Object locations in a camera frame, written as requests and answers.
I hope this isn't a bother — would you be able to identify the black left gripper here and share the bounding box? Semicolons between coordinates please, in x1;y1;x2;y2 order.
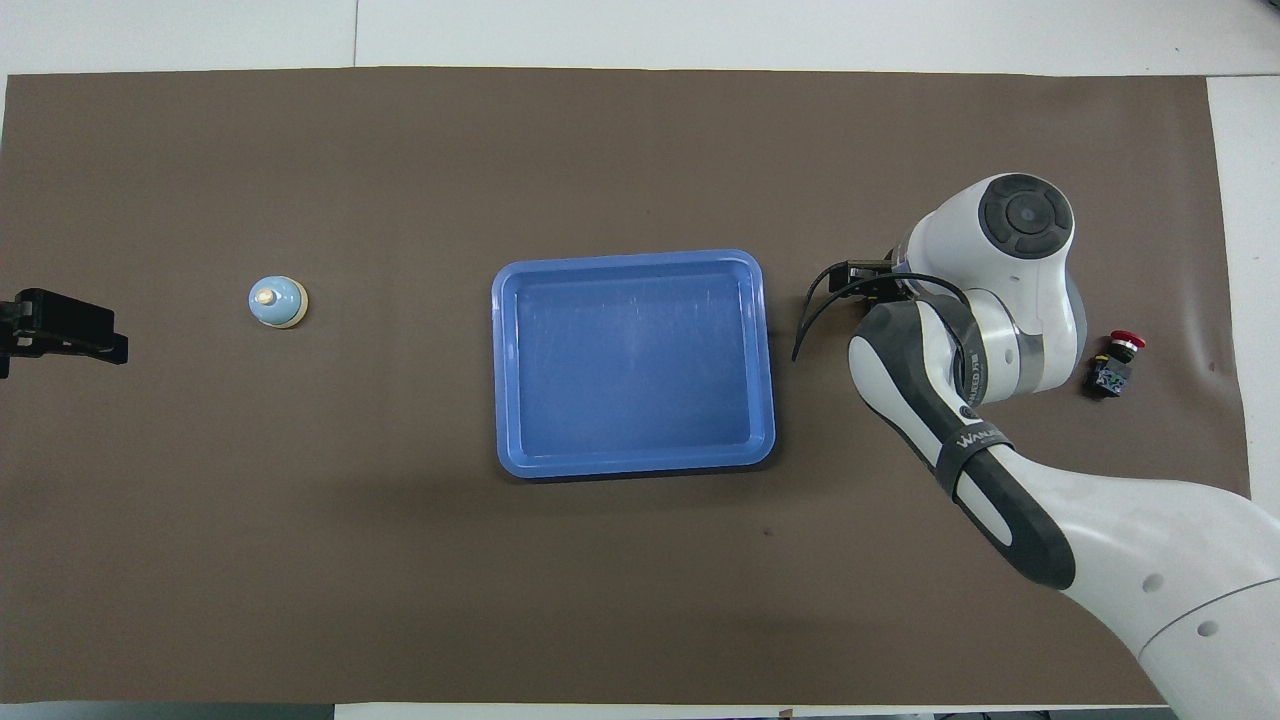
0;288;130;380

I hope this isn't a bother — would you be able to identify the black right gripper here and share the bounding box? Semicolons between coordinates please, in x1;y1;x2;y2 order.
827;258;907;302

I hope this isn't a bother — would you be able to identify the red push button switch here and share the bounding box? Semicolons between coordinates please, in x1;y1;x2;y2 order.
1087;329;1147;400

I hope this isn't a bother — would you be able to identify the light blue service bell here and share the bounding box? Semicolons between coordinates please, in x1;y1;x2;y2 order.
248;276;309;331

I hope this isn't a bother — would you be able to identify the blue plastic tray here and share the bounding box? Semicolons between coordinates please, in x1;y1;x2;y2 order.
491;248;777;480

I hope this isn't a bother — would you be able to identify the brown table mat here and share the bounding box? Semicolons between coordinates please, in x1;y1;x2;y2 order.
0;66;1273;706

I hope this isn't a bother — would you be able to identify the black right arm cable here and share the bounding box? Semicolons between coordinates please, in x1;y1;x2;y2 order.
791;262;973;403

